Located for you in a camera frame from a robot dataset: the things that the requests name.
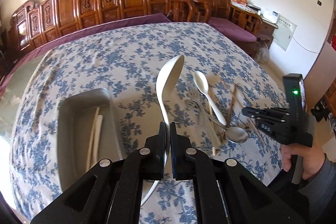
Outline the metal tray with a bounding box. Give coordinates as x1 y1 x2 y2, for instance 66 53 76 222
56 88 125 193

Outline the small white spoon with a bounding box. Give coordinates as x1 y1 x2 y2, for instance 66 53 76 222
193 70 227 126

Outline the long purple seat cushion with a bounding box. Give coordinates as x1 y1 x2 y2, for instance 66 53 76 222
0 13 172 93

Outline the white chopstick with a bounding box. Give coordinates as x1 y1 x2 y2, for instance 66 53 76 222
87 107 101 170

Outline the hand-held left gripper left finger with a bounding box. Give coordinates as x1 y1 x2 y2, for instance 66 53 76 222
30 122 168 224

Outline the person's right forearm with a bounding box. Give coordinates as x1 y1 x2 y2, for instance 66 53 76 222
297 154 336 224

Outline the wooden side cabinet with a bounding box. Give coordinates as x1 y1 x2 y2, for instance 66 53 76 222
259 18 277 39

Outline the grey broom head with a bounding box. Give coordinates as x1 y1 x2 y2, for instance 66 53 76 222
255 39 271 62

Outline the brown board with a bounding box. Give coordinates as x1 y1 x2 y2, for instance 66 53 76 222
306 40 336 111

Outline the white cable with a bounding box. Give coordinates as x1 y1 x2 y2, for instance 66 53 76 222
291 35 324 52

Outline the blue floral tablecloth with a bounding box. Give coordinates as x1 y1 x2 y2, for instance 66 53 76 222
9 21 289 223

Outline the white box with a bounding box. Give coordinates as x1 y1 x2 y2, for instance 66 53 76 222
262 9 281 24

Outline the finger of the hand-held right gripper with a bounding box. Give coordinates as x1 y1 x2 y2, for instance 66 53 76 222
242 107 290 119
252 118 279 136

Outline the person's right hand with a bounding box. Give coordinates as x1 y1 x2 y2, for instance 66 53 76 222
281 144 327 180

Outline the large white serving spoon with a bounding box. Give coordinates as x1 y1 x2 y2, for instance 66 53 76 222
140 55 185 207

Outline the metal fork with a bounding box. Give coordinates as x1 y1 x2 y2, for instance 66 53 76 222
188 85 229 132

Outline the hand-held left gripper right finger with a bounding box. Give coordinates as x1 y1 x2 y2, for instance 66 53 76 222
170 122 306 224

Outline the metal spoon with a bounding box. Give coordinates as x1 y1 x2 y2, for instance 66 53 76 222
205 114 248 143

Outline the short purple seat cushion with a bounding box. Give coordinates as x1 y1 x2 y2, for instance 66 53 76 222
209 17 257 42

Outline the white wall panel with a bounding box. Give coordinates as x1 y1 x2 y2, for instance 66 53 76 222
272 14 298 52

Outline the beige smiley-face spoon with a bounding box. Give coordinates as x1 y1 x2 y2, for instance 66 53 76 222
184 99 221 150

